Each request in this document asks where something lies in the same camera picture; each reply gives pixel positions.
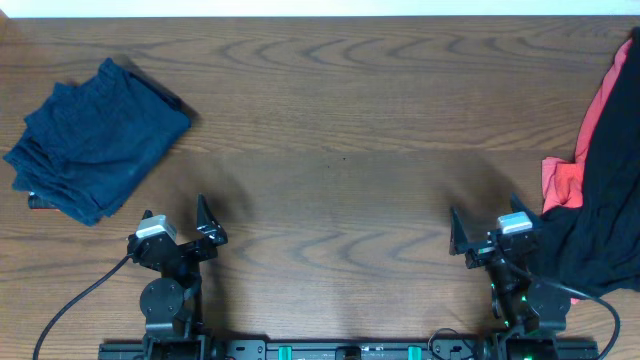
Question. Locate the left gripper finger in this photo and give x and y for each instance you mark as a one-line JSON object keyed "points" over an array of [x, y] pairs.
{"points": [[147, 214], [208, 225]]}

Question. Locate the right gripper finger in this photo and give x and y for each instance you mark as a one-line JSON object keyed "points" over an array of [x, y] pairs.
{"points": [[459, 243], [518, 206]]}

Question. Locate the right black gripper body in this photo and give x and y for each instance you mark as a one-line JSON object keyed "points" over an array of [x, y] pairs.
{"points": [[481, 256]]}

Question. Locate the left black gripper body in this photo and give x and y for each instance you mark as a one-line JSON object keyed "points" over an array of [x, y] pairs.
{"points": [[193, 257]]}

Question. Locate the black t-shirt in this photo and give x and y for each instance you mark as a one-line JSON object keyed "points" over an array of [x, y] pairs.
{"points": [[595, 247]]}

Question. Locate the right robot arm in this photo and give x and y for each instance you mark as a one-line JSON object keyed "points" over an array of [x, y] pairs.
{"points": [[533, 311]]}

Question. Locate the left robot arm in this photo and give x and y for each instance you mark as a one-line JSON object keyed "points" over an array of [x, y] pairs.
{"points": [[172, 303]]}

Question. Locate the red t-shirt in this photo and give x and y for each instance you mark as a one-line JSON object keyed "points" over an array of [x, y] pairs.
{"points": [[561, 180]]}

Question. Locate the folded navy blue garment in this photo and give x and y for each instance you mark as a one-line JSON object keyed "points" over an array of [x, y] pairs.
{"points": [[88, 147]]}

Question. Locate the dark folded garment under stack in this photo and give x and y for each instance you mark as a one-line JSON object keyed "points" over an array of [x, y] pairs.
{"points": [[36, 202]]}

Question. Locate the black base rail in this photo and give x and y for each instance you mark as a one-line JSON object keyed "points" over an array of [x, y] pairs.
{"points": [[439, 348]]}

